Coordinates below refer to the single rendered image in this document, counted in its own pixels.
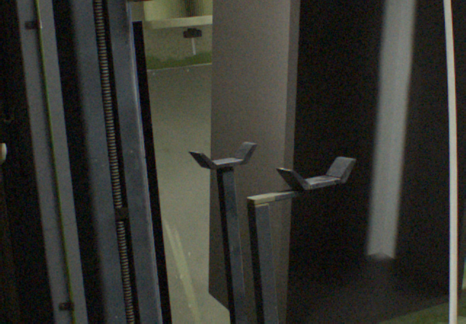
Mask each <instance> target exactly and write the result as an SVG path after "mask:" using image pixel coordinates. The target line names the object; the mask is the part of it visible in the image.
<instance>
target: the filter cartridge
mask: <svg viewBox="0 0 466 324"><path fill-rule="evenodd" d="M143 4H144V18H145V21H144V25H145V29H146V30H152V29H163V28H184V29H185V28H187V31H184V32H183V37H184V38H191V49H192V54H195V53H196V52H195V45H194V37H198V36H201V35H202V31H201V30H200V29H198V30H197V29H196V28H198V27H200V26H202V25H206V24H212V12H213V0H153V1H144V2H143Z"/></svg>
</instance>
